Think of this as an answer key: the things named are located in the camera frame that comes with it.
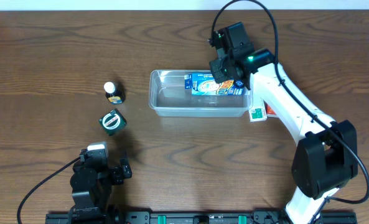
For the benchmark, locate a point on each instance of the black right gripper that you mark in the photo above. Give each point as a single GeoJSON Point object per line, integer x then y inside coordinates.
{"type": "Point", "coordinates": [218, 70]}

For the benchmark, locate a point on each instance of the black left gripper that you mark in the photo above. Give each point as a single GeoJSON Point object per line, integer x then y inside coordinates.
{"type": "Point", "coordinates": [119, 171]}

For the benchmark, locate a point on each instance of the blue white medicine box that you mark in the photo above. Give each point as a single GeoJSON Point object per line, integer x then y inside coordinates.
{"type": "Point", "coordinates": [204, 84]}

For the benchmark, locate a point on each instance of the white Panadol box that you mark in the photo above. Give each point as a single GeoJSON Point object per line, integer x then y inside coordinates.
{"type": "Point", "coordinates": [258, 111]}

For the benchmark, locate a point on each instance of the clear plastic container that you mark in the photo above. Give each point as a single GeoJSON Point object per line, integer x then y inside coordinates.
{"type": "Point", "coordinates": [168, 97]}

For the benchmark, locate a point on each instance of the red white medicine box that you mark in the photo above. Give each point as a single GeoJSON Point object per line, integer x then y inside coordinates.
{"type": "Point", "coordinates": [270, 112]}

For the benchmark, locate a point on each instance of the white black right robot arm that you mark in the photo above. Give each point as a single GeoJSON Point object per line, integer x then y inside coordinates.
{"type": "Point", "coordinates": [326, 151]}

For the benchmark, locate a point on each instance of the green Zam-Buk box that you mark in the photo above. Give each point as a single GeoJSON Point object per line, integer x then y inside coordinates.
{"type": "Point", "coordinates": [113, 122]}

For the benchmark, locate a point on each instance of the dark Woods syrup bottle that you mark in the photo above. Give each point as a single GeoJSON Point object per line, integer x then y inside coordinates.
{"type": "Point", "coordinates": [113, 94]}

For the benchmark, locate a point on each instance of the black mounting rail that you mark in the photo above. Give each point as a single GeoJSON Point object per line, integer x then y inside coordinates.
{"type": "Point", "coordinates": [203, 217]}

